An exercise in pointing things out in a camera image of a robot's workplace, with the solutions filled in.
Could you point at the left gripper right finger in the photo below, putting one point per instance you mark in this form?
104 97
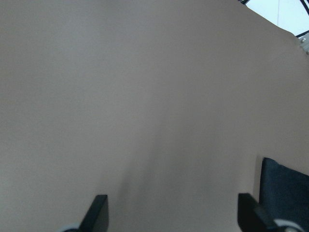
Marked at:
252 217

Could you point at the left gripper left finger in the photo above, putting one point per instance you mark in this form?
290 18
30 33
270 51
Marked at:
97 216

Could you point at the black graphic t-shirt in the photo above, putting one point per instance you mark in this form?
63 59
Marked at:
284 193

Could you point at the aluminium frame post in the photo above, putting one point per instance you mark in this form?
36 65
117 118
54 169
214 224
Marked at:
304 43

